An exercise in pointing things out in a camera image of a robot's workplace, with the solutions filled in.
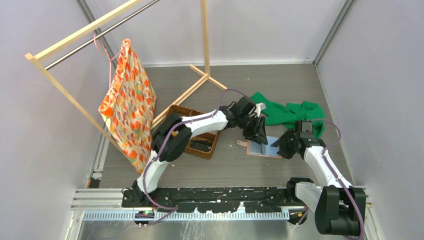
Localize pink clothes hanger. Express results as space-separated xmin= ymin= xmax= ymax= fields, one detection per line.
xmin=93 ymin=34 xmax=121 ymax=89

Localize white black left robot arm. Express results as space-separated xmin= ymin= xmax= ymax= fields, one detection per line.
xmin=132 ymin=96 xmax=268 ymax=207

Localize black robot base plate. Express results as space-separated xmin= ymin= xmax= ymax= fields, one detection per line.
xmin=121 ymin=186 xmax=319 ymax=215

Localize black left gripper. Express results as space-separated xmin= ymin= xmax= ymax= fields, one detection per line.
xmin=237 ymin=115 xmax=268 ymax=146

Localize black object in basket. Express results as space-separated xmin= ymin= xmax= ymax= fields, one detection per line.
xmin=189 ymin=140 xmax=213 ymax=153

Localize orange floral cloth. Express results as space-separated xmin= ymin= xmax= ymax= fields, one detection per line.
xmin=98 ymin=38 xmax=157 ymax=174

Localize brown woven basket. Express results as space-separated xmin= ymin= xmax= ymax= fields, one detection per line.
xmin=166 ymin=104 xmax=221 ymax=160

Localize aluminium frame rail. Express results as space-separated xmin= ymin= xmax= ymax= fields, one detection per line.
xmin=71 ymin=188 xmax=372 ymax=222

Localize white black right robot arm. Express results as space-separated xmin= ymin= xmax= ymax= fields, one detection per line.
xmin=272 ymin=120 xmax=367 ymax=240

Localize green cloth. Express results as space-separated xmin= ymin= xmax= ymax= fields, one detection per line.
xmin=251 ymin=92 xmax=325 ymax=129

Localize wooden clothes rack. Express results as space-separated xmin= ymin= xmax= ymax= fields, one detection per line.
xmin=25 ymin=0 xmax=227 ymax=150

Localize tan leather card holder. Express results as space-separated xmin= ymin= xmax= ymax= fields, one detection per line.
xmin=236 ymin=136 xmax=282 ymax=159

